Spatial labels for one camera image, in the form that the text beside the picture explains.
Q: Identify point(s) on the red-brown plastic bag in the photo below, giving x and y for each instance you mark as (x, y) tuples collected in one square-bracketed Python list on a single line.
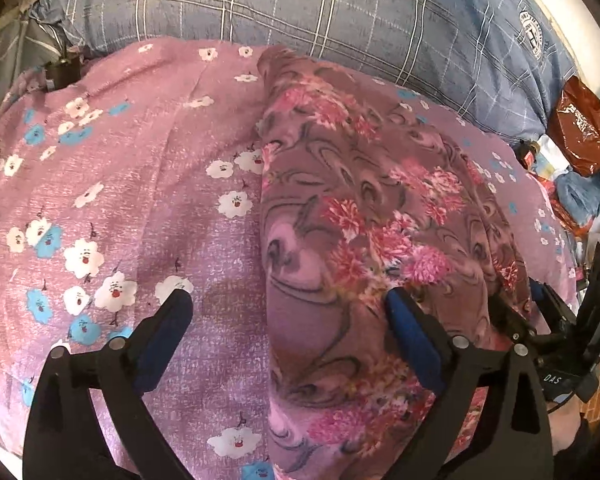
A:
[(585, 130)]

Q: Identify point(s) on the purple floral bedsheet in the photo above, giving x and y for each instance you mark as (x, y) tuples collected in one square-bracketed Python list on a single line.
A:
[(155, 185)]

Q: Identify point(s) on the blue plaid pillow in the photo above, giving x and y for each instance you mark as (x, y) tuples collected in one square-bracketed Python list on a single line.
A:
[(280, 10)]

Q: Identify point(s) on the person's right forearm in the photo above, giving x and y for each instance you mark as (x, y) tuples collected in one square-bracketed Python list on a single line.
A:
[(565, 427)]

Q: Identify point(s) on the grey striped cloth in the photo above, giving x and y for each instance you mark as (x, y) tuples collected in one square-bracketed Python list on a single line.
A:
[(5, 65)]

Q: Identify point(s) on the pink floral garment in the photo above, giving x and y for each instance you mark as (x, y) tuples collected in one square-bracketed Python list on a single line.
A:
[(360, 200)]

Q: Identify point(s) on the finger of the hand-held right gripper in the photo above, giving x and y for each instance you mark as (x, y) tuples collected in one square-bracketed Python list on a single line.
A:
[(512, 322), (550, 305)]

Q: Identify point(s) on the small dark brown object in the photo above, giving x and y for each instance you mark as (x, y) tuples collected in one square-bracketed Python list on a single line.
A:
[(62, 72)]

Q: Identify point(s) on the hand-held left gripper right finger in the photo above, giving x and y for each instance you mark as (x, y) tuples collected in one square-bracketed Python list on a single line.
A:
[(416, 345)]

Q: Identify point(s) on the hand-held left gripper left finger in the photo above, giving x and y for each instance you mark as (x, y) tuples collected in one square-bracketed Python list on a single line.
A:
[(164, 342)]

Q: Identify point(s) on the blue crumpled cloth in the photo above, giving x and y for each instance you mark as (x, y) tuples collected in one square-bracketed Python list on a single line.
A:
[(582, 192)]

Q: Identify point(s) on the white blue yellow cloth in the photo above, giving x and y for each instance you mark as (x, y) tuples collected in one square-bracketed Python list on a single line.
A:
[(550, 157)]

